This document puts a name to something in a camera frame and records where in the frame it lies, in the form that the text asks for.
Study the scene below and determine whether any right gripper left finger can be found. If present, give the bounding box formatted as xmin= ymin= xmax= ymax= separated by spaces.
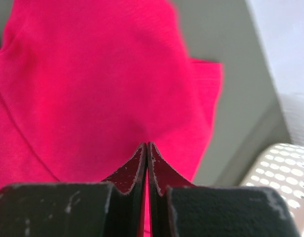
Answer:
xmin=0 ymin=143 xmax=147 ymax=237

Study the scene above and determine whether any white plastic basket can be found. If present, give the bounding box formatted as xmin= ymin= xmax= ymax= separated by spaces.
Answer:
xmin=239 ymin=92 xmax=304 ymax=237

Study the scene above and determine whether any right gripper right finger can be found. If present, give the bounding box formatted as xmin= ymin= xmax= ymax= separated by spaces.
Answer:
xmin=147 ymin=142 xmax=299 ymax=237

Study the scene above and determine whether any red t shirt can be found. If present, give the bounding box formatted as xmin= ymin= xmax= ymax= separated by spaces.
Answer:
xmin=0 ymin=0 xmax=226 ymax=237

